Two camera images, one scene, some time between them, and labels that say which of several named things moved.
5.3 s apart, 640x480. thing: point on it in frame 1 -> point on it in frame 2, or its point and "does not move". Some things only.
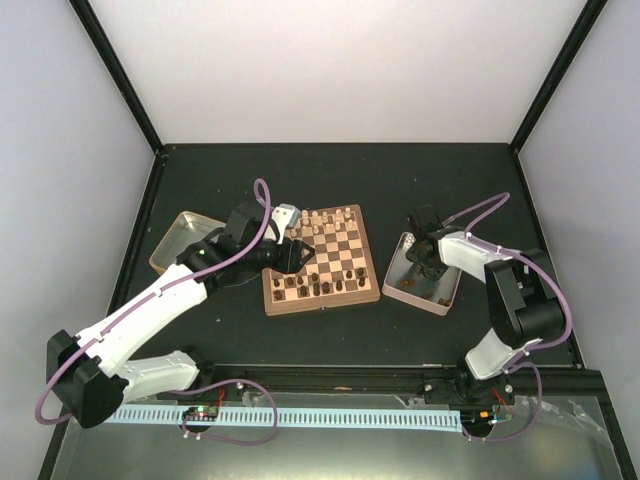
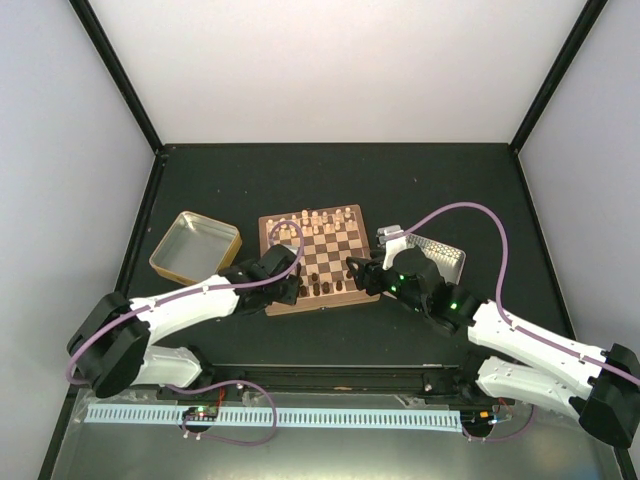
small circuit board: (201, 413) does not move
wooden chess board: (340, 272) does not move
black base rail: (531, 382) does not move
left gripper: (290, 262) -> (291, 295)
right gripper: (412, 254) -> (370, 271)
